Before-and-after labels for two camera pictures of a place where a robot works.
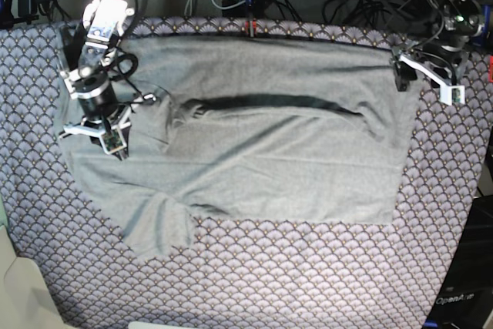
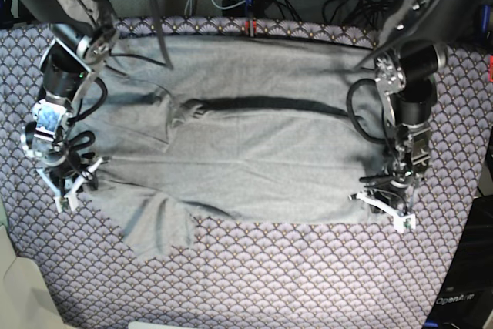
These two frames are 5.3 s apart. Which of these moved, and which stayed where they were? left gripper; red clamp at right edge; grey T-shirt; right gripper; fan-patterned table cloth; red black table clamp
Moved: right gripper; left gripper
Stayed: red clamp at right edge; grey T-shirt; red black table clamp; fan-patterned table cloth
